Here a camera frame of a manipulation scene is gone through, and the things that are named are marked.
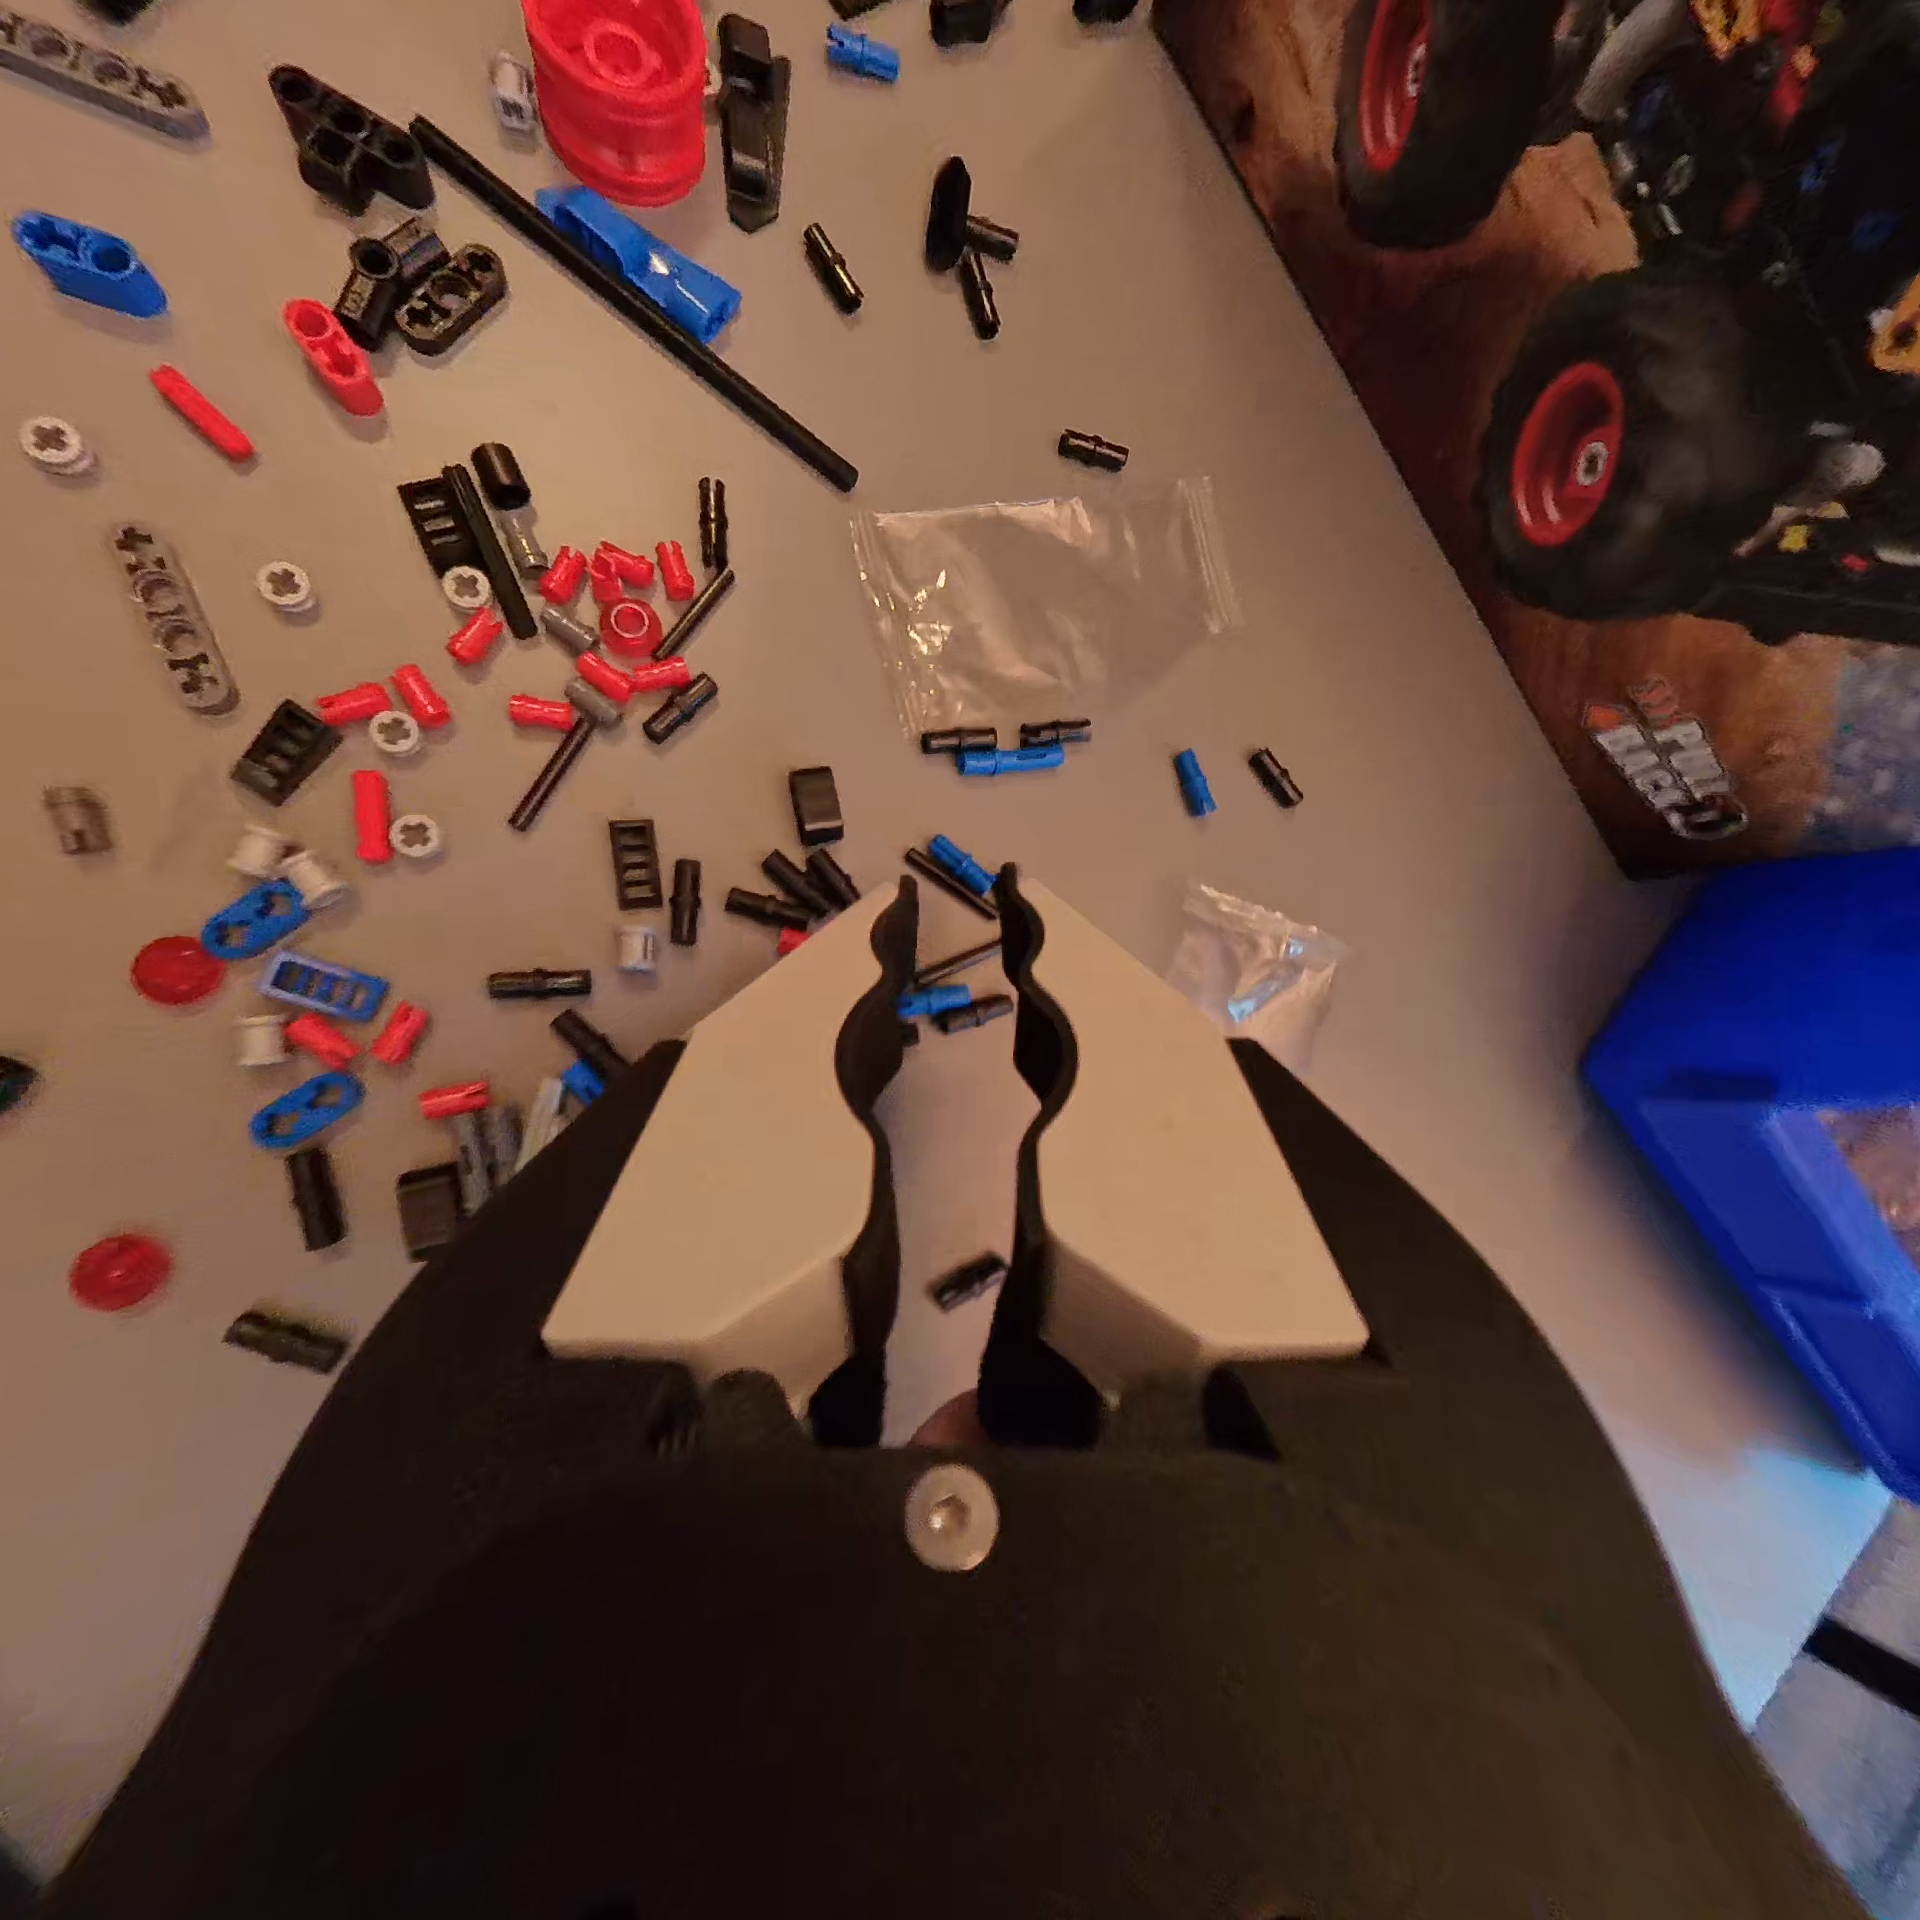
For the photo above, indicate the red pin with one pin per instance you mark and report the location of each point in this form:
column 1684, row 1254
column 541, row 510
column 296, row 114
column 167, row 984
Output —
column 204, row 414

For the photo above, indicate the grey desk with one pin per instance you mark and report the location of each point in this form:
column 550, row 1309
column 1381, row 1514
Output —
column 1351, row 599

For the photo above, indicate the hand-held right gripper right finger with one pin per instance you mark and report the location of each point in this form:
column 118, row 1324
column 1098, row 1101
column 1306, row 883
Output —
column 1200, row 1200

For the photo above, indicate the red wheel hub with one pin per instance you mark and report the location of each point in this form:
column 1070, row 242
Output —
column 614, row 107

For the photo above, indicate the black angular brick cluster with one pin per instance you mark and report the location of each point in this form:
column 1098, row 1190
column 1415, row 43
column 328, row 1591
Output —
column 750, row 130

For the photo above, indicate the tiny blue pin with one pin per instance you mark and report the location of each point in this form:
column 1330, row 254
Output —
column 864, row 53

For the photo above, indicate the red connector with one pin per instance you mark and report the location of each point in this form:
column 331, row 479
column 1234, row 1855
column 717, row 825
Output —
column 335, row 359

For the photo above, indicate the toy truck set box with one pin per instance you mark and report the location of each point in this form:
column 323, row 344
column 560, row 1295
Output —
column 1650, row 378

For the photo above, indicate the black connector brick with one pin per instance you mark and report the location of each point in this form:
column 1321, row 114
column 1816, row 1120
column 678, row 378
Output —
column 437, row 291

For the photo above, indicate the small blue pin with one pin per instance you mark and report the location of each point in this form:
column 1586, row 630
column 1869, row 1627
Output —
column 933, row 1003

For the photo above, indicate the black cross-hole connector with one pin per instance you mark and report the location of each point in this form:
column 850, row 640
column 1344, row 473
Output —
column 951, row 212

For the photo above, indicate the small black pin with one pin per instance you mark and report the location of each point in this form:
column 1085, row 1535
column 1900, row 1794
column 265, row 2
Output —
column 1091, row 450
column 835, row 265

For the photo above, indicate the dark grey thin beam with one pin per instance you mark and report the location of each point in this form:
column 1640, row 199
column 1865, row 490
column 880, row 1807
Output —
column 173, row 620

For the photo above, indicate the light grey thin beam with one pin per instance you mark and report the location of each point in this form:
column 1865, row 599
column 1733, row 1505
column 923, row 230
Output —
column 107, row 84

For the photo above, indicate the blue curved brick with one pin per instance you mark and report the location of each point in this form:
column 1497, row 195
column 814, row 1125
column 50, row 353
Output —
column 646, row 262

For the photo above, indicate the long black axle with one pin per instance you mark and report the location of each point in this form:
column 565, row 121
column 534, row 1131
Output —
column 632, row 301

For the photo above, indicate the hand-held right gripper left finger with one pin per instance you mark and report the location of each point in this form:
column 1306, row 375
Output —
column 705, row 1200

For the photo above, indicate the pile of small mixed bricks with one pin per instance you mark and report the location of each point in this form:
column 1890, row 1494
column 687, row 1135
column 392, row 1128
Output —
column 598, row 631

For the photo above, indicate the small blue connector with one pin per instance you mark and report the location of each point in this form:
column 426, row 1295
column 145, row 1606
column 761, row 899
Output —
column 90, row 265

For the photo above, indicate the blue plastic bin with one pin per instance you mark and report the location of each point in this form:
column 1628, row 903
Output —
column 1770, row 1125

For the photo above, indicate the grey bush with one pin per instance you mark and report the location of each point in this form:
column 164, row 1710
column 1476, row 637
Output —
column 509, row 93
column 58, row 446

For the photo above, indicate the small black connector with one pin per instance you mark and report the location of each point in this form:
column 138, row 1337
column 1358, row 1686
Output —
column 353, row 141
column 1102, row 7
column 961, row 18

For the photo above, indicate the clear plastic bag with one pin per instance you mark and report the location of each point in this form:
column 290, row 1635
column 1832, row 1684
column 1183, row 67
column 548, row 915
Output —
column 1037, row 599
column 1260, row 962

